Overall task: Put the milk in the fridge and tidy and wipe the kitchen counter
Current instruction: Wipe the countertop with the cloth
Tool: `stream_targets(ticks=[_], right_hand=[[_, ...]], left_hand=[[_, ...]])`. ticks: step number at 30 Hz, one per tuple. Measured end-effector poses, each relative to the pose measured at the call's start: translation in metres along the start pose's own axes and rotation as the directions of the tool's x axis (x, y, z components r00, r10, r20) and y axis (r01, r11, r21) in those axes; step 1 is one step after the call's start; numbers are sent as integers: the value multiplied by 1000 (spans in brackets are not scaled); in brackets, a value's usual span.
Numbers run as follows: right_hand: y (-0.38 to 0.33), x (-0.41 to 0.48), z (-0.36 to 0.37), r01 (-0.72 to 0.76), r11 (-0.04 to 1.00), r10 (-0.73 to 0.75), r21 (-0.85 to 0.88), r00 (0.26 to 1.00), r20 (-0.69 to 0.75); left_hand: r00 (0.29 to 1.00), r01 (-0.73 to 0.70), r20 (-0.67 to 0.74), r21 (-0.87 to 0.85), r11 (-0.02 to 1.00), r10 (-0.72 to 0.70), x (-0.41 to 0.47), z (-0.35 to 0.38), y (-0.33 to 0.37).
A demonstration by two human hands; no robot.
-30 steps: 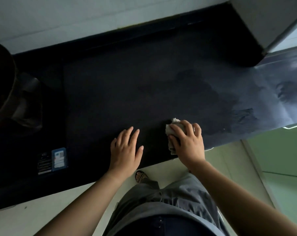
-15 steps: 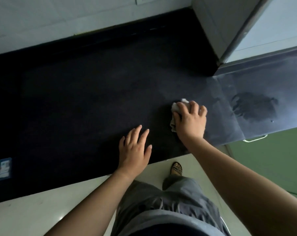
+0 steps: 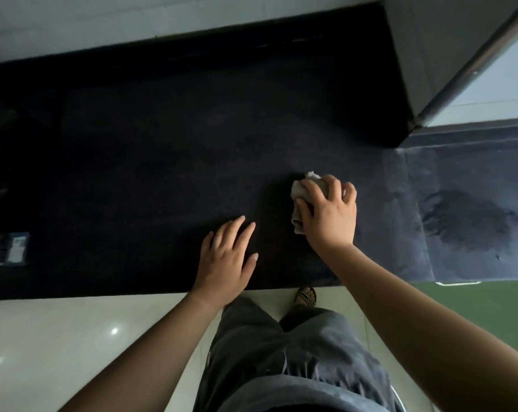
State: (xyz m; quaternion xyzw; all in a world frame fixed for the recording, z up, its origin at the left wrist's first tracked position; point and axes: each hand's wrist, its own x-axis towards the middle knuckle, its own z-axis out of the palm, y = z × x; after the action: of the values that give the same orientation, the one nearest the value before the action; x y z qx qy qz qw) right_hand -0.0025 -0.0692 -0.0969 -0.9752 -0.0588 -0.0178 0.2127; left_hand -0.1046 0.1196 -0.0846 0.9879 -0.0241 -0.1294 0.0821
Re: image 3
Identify person's left hand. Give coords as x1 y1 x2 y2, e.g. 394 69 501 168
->
191 215 259 310

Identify metal door frame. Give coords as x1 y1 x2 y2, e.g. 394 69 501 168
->
413 0 518 130

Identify grey trousers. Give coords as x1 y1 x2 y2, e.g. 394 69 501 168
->
193 295 406 412

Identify person's left forearm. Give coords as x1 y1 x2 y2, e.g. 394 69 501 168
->
58 291 225 412

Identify person's right forearm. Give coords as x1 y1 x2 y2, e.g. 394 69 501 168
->
314 243 518 412

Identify person's right hand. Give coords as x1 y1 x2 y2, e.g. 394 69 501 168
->
294 174 357 254

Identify black woven sandal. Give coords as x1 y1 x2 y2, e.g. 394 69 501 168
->
294 286 318 309

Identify dark blue carpet mat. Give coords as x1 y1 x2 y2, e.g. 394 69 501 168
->
0 3 518 302

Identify white cleaning cloth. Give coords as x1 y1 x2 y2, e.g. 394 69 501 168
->
290 171 331 235

